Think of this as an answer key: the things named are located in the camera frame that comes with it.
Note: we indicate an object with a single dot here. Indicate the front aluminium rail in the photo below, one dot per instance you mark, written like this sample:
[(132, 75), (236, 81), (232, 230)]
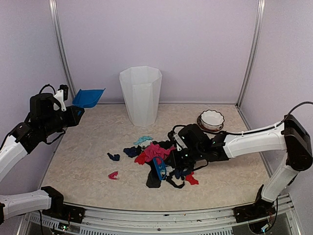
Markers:
[(101, 221)]

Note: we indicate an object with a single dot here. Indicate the right aluminium frame post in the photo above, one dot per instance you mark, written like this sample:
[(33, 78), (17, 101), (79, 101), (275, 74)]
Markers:
[(252, 53)]

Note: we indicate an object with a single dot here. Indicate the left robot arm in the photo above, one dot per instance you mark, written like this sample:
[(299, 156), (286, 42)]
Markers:
[(47, 116)]

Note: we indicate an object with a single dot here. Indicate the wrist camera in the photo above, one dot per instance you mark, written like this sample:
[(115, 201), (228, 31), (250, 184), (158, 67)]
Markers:
[(61, 95), (172, 138)]

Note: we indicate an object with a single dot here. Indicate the left aluminium frame post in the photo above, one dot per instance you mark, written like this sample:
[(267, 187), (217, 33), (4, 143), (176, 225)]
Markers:
[(61, 48)]

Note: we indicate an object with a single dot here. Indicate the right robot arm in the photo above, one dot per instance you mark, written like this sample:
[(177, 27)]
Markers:
[(235, 181)]

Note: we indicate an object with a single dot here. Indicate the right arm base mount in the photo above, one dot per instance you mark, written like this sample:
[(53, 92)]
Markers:
[(258, 209)]

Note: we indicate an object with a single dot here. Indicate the aluminium frame post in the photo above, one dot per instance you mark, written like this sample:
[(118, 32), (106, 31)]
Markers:
[(61, 48), (252, 53)]

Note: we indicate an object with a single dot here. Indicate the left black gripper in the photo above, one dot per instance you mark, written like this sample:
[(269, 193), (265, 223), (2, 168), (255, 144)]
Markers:
[(74, 118)]

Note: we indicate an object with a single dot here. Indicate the small pink paper scrap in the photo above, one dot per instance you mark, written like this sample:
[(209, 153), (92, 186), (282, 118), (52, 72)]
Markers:
[(113, 175)]

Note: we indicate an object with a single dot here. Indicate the black paper strip loop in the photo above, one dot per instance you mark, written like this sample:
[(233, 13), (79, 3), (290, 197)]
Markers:
[(169, 179)]

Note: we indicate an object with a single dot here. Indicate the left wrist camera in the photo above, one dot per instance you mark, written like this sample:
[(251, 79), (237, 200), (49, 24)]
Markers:
[(61, 95)]

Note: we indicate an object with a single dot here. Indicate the white scalloped bowl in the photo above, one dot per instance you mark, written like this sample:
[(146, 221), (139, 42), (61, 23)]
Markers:
[(211, 120)]

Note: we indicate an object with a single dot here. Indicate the blue plastic dustpan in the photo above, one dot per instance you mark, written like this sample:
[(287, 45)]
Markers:
[(87, 98)]

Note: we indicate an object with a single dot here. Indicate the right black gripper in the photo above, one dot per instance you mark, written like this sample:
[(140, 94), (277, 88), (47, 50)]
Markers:
[(176, 162)]

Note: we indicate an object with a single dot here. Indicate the translucent white waste bin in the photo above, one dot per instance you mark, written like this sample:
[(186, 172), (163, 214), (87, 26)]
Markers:
[(141, 90)]

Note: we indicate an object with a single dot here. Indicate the red paper scraps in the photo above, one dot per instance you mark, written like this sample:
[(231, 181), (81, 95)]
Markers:
[(190, 179)]

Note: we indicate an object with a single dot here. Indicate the navy blue paper scrap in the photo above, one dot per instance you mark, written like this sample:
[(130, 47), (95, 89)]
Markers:
[(178, 173)]

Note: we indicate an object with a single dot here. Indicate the blue hand brush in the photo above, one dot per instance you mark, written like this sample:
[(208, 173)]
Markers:
[(160, 168)]

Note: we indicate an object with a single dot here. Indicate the light blue paper scrap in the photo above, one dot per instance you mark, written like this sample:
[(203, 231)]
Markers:
[(143, 139)]

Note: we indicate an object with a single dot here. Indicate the dark blue scrap left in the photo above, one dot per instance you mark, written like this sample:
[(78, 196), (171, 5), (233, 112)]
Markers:
[(114, 157)]

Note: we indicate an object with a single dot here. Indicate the large black paper scrap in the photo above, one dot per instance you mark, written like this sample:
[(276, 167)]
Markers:
[(153, 181)]

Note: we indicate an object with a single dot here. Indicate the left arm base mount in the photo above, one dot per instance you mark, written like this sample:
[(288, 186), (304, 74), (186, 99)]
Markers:
[(60, 210)]

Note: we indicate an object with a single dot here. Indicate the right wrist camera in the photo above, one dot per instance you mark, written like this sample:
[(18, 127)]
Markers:
[(172, 138)]

